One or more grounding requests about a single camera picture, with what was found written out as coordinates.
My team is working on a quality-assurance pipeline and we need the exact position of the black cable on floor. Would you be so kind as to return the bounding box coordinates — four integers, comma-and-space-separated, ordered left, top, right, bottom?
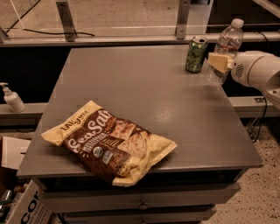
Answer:
4, 0, 95, 38

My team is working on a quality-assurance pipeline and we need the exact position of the green soda can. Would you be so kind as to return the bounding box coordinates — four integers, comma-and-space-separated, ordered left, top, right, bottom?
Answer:
185, 36, 208, 74

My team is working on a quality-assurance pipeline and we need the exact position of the right metal railing post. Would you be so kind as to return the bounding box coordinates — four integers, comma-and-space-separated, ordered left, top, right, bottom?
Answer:
175, 0, 191, 39

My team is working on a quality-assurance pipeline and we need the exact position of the white pump dispenser bottle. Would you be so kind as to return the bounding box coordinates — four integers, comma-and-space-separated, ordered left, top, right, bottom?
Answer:
0, 82, 25, 113

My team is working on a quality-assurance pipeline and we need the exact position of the metal railing post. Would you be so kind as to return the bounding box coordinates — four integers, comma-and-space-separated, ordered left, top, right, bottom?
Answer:
56, 0, 77, 42
175, 0, 191, 39

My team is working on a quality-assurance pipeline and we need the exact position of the clear plastic water bottle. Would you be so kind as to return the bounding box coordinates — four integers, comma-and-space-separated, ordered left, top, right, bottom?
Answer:
206, 18, 244, 86

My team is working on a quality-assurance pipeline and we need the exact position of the grey drawer cabinet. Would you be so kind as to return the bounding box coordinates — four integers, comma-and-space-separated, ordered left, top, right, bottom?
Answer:
17, 45, 263, 224

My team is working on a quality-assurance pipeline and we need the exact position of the white cardboard box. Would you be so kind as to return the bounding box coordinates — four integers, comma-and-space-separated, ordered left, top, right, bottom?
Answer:
5, 180, 53, 224

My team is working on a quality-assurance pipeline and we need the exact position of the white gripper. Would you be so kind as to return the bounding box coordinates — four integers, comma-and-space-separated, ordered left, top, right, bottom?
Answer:
208, 51, 273, 88

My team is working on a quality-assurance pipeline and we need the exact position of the left metal railing post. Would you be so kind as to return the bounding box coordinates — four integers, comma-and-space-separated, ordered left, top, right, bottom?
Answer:
56, 0, 77, 42

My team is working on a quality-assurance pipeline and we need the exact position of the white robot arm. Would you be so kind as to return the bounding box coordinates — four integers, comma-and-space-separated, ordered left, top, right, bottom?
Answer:
208, 51, 280, 109

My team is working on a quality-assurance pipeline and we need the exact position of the sea salt chips bag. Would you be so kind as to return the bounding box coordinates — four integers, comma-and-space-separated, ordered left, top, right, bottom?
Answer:
41, 101, 177, 187

